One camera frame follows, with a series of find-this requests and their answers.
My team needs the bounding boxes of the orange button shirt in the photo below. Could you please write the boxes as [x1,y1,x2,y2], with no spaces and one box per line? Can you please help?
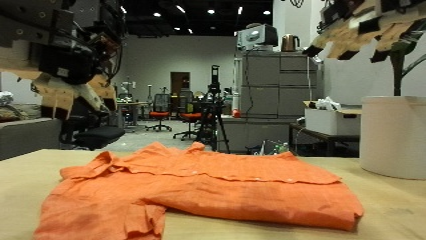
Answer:
[32,141,365,240]

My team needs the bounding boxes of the green leafy plant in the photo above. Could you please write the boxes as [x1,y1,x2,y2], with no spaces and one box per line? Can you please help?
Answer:
[389,30,426,98]

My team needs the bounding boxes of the copper kettle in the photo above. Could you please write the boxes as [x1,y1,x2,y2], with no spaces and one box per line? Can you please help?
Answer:
[280,33,303,53]

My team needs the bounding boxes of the background work desk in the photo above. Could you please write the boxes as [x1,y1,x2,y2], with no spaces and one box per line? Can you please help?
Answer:
[116,101,151,128]

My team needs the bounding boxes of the black office chair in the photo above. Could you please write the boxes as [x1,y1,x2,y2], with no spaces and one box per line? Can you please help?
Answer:
[59,111,127,151]

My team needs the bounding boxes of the white crumpled bag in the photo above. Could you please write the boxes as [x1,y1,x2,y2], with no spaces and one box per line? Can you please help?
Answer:
[316,96,344,112]

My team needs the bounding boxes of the grey boxy device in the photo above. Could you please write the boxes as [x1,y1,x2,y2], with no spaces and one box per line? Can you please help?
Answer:
[236,23,280,52]

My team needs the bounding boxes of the tall grey filing cabinet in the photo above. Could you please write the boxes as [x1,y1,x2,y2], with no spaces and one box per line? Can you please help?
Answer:
[239,50,325,120]

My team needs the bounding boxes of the brown door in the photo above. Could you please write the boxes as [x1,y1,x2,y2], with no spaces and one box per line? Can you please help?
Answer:
[170,71,192,97]

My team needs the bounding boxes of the white cardboard box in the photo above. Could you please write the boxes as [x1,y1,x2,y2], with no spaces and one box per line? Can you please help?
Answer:
[304,100,364,136]

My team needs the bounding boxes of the white round plant pot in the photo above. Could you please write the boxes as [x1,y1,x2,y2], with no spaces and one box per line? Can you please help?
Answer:
[359,95,426,181]

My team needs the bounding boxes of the black side table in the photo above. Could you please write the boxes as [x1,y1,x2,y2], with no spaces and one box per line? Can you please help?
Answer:
[289,122,363,158]

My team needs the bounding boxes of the low grey cabinet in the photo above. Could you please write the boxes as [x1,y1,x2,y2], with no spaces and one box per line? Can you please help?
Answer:
[219,116,297,154]

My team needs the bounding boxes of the plastic bottles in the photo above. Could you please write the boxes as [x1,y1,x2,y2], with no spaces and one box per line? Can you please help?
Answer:
[271,142,291,156]

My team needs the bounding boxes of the black camera tripod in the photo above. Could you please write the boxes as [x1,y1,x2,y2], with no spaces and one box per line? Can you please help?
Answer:
[195,64,232,154]

